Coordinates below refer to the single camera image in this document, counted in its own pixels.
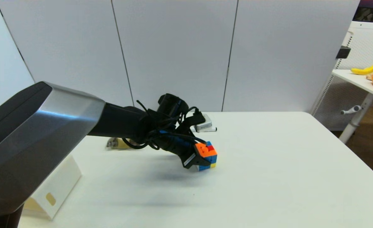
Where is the white side table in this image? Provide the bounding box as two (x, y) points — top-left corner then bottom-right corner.
(331, 69), (373, 144)

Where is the black clamp box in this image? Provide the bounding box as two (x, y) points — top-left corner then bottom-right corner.
(336, 46), (351, 59)

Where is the white pegboard panel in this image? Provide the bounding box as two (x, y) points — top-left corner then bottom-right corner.
(310, 22), (373, 132)

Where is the multicoloured rubiks cube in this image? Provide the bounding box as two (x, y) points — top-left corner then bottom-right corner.
(195, 141), (218, 172)

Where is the white cardboard box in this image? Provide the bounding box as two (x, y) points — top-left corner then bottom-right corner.
(22, 155), (82, 220)

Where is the yellow banana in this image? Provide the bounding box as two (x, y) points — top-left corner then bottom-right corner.
(350, 61), (373, 75)

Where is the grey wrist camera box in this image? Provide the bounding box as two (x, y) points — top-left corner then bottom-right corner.
(191, 113), (213, 132)

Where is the dark snack packet gold band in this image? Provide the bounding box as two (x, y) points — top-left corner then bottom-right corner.
(107, 137), (133, 150)

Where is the grey table crank handle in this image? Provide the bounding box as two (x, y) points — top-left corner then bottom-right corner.
(340, 106), (362, 116)

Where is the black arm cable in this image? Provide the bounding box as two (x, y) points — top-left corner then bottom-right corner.
(122, 100), (206, 151)

